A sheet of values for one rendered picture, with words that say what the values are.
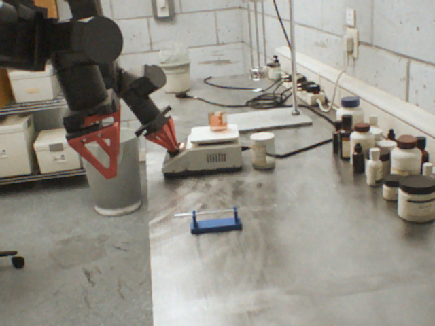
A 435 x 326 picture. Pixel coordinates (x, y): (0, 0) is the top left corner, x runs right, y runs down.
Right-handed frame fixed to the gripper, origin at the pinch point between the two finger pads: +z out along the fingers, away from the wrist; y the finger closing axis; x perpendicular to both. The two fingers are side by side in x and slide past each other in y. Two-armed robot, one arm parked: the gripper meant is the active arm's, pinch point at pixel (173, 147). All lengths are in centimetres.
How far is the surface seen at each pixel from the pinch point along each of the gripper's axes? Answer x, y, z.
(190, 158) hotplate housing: -3.8, -1.8, 3.9
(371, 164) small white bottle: -41.8, 0.1, 23.4
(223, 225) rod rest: -22.0, -27.7, 10.9
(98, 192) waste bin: 140, 91, 27
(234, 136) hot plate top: -14.0, 4.3, 5.6
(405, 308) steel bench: -54, -44, 25
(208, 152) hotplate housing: -7.8, 0.2, 5.1
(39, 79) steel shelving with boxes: 169, 134, -41
